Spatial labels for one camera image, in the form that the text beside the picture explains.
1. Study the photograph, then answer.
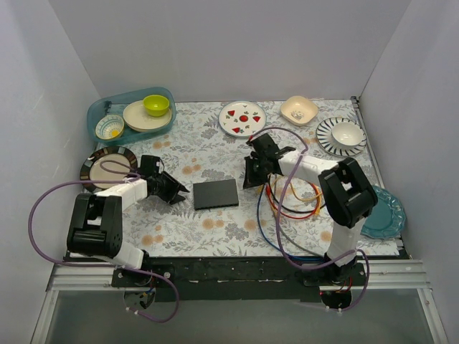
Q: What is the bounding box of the black ethernet cable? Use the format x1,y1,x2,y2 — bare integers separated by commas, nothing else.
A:
267,175,327,215

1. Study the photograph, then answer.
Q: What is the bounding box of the black network switch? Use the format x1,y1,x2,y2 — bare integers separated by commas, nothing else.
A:
193,179,239,210

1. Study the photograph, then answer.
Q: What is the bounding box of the red ethernet cable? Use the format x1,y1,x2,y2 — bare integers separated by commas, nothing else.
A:
265,188,326,220

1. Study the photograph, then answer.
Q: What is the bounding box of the grey ethernet cable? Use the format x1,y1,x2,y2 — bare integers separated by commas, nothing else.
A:
274,211,326,257

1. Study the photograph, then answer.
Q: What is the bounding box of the yellow ethernet cable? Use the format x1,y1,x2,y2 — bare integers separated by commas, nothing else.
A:
290,178,323,216
272,175,323,216

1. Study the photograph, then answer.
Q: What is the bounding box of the blue ethernet cable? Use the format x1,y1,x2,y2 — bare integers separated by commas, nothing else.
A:
256,186,326,261

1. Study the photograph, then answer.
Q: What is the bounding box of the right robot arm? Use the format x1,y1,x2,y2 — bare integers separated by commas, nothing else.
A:
243,130,378,285

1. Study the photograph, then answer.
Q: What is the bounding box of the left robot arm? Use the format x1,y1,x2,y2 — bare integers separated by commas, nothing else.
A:
67,155,189,287

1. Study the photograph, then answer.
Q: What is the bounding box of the dark rimmed plate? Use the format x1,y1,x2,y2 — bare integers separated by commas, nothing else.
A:
80,146,138,193

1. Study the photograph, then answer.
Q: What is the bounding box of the floral tablecloth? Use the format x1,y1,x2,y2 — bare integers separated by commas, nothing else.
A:
67,99,402,258

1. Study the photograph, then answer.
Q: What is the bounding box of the strawberry pattern plate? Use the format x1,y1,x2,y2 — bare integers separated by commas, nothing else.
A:
218,101,267,138

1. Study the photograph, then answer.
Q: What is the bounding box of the cream plate in basin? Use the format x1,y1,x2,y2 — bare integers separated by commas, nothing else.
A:
123,100,172,132

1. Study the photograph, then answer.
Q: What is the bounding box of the blue patterned small bowl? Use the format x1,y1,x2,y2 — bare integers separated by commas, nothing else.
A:
95,115,125,140

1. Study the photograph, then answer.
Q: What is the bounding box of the teal plastic basin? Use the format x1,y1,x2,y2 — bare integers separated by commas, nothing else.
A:
86,87,176,145

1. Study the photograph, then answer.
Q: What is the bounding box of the lime green bowl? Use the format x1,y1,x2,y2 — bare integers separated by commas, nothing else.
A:
143,95,170,117

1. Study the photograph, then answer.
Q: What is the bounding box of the beige square bowl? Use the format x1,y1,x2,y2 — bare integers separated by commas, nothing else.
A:
280,95,318,126

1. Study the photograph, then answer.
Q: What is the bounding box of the blue striped plate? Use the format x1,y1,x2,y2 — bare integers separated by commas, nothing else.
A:
316,118,367,157

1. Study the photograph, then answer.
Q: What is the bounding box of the white bowl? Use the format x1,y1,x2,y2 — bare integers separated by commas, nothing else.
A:
331,122,364,147

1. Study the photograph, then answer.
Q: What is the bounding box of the teal scalloped plate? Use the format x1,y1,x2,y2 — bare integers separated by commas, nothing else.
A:
361,185,406,240

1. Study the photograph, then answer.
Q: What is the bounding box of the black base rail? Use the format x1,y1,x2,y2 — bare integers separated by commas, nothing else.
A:
111,257,366,302

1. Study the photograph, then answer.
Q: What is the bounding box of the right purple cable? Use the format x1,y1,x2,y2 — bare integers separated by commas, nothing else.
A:
247,127,370,311

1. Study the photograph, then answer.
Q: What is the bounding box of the aluminium frame rail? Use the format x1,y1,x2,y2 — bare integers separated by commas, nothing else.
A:
32,257,448,343

